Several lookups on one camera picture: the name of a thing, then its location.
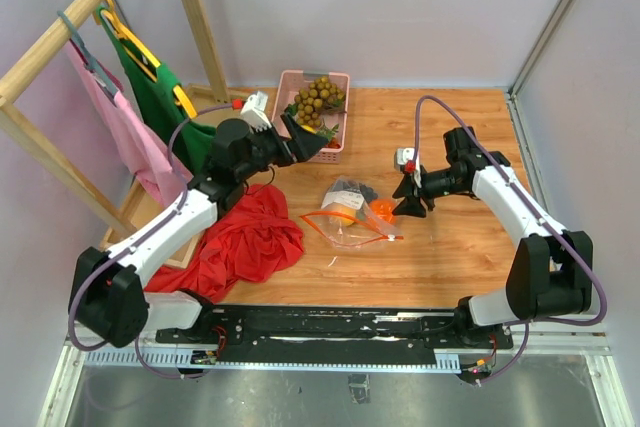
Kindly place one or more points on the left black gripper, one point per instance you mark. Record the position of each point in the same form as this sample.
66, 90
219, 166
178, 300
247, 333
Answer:
307, 143

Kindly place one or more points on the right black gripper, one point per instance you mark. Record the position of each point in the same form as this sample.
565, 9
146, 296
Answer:
411, 205

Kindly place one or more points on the orange fake orange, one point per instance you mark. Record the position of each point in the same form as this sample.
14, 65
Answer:
383, 209

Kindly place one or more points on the brown longan fruit bunch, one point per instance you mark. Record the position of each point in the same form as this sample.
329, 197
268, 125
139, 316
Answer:
319, 99

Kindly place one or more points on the clear zip bag orange seal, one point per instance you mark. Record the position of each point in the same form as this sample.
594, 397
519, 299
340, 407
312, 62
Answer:
367, 229

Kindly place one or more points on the small yellow fake fruit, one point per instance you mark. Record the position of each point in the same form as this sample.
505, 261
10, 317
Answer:
345, 215

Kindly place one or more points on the yellow fake lemon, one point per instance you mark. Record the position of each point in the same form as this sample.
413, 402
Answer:
312, 129

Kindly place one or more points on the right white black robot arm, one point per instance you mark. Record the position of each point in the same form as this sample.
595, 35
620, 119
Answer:
550, 274

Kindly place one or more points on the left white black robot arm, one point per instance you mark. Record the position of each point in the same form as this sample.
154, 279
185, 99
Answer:
108, 294

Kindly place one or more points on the dark blueberry cluster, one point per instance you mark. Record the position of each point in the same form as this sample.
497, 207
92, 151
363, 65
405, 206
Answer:
368, 193

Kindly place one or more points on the pink plastic basket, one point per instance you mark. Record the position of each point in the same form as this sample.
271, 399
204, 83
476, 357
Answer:
290, 82

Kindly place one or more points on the wooden clothes rack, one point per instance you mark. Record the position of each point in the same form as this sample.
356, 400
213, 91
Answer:
42, 220

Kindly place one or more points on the red cloth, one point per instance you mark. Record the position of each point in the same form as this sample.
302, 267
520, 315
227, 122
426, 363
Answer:
252, 242

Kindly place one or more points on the green shirt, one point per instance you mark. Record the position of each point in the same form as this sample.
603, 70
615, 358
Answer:
157, 107

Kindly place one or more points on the pink shirt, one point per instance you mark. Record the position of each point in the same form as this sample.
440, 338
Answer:
140, 149

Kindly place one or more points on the grey clothes hanger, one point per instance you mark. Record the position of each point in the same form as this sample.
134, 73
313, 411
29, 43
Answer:
90, 57

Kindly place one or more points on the yellow clothes hanger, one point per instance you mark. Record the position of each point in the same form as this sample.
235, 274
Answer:
144, 58

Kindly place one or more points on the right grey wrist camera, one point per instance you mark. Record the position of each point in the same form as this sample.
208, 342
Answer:
405, 160

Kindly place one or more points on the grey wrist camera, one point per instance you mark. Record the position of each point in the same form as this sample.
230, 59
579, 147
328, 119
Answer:
253, 111
405, 160

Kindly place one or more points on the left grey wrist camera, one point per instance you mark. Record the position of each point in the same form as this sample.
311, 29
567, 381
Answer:
253, 111

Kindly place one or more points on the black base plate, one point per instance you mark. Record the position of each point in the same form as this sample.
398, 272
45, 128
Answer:
335, 335

